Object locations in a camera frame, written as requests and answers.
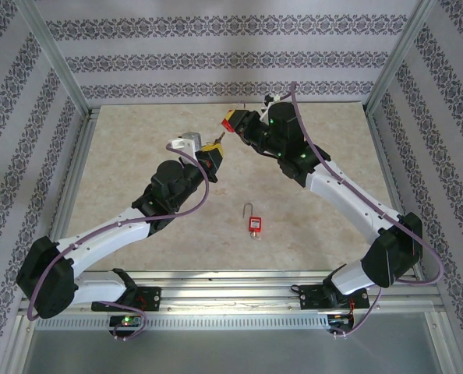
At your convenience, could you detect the red padlock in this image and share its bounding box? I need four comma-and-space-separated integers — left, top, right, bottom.
220, 101, 249, 132
242, 202, 263, 232

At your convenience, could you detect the left controller board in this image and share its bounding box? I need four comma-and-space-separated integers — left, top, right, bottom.
109, 316, 143, 327

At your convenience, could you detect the grey metal sheet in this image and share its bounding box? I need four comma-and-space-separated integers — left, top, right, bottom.
20, 329, 447, 374

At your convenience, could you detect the aluminium side rail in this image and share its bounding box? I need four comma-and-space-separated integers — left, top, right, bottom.
40, 108, 97, 284
366, 107, 426, 280

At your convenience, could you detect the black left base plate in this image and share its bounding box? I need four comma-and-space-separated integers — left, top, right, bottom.
90, 286, 162, 312

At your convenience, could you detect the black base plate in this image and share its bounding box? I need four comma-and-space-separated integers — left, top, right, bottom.
299, 283, 369, 312
90, 286, 162, 312

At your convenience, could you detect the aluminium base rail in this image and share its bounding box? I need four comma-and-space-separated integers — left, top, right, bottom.
19, 268, 439, 316

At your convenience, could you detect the aluminium frame post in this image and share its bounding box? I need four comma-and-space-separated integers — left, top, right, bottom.
15, 0, 91, 116
365, 0, 439, 114

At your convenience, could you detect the slotted grey cable duct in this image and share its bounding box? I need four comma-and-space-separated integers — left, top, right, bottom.
34, 315, 330, 331

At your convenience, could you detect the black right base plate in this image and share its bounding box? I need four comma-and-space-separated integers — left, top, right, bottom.
299, 283, 369, 312

